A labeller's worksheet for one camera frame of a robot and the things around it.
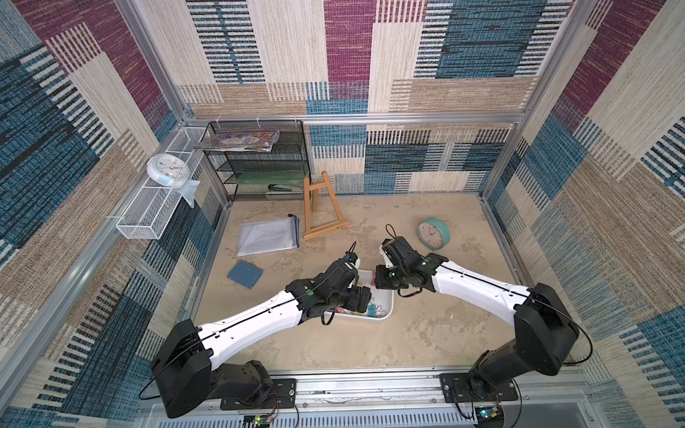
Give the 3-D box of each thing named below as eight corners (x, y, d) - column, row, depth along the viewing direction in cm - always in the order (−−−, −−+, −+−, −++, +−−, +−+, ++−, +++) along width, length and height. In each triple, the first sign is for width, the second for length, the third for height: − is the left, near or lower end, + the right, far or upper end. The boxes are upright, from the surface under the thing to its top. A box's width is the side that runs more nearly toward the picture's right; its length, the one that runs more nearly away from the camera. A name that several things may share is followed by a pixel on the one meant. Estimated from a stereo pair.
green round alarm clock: (436, 254, 102) (445, 236, 93) (414, 237, 107) (420, 218, 99) (447, 245, 105) (456, 227, 96) (425, 228, 110) (432, 209, 101)
